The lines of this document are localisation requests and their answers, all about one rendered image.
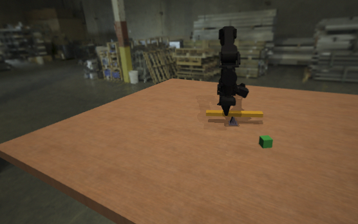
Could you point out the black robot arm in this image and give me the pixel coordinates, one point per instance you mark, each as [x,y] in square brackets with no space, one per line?
[228,56]

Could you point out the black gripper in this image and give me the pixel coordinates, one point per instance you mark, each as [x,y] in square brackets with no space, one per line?
[226,100]

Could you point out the green cube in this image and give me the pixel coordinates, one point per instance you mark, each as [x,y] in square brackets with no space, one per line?
[265,141]

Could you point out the yellow bar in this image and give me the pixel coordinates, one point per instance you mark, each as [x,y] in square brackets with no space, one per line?
[220,113]

